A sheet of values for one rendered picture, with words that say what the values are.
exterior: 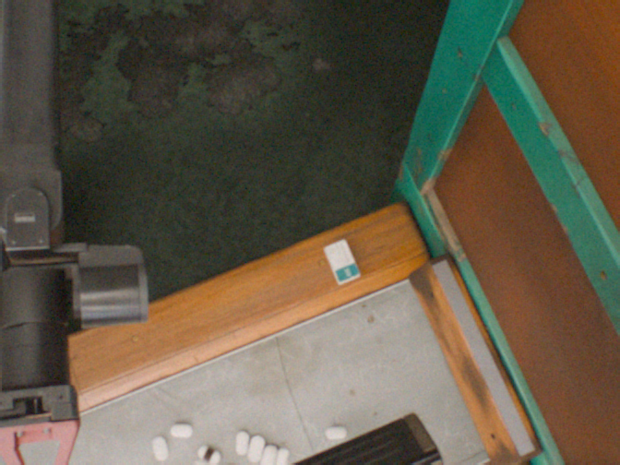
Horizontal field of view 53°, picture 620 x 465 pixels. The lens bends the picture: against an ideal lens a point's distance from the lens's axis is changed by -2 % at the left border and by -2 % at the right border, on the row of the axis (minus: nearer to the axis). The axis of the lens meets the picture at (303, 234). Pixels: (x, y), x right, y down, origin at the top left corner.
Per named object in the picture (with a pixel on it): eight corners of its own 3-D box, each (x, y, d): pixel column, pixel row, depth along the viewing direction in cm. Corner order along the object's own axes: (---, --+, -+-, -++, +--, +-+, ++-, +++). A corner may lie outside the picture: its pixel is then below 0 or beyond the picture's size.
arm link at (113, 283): (16, 220, 61) (5, 187, 53) (134, 215, 65) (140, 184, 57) (18, 341, 58) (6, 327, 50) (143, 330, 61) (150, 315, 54)
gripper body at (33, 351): (79, 412, 58) (75, 333, 60) (75, 408, 48) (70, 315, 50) (5, 421, 56) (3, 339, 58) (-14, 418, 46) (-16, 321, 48)
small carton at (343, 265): (324, 250, 100) (324, 247, 98) (344, 242, 100) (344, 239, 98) (339, 285, 98) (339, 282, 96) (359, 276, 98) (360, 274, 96)
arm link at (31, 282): (2, 273, 57) (-7, 256, 52) (79, 268, 59) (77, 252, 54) (4, 348, 55) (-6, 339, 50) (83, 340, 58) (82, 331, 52)
